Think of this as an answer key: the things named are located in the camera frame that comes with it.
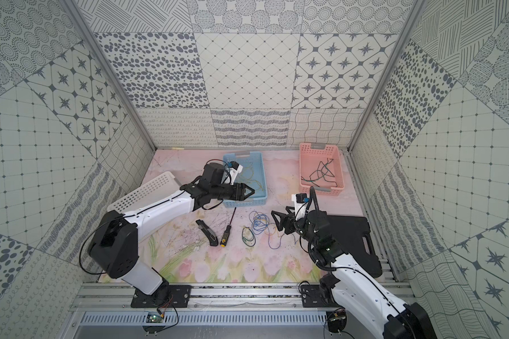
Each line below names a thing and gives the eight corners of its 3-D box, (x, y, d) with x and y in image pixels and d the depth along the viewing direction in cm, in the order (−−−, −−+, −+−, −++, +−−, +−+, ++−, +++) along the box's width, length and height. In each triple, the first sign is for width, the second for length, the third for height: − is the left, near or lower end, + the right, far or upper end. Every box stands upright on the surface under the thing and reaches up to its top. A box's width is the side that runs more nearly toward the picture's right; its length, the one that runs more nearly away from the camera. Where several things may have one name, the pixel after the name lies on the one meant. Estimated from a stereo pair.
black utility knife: (212, 248, 87) (211, 246, 85) (196, 223, 94) (195, 220, 93) (220, 243, 89) (219, 241, 87) (203, 218, 96) (202, 216, 94)
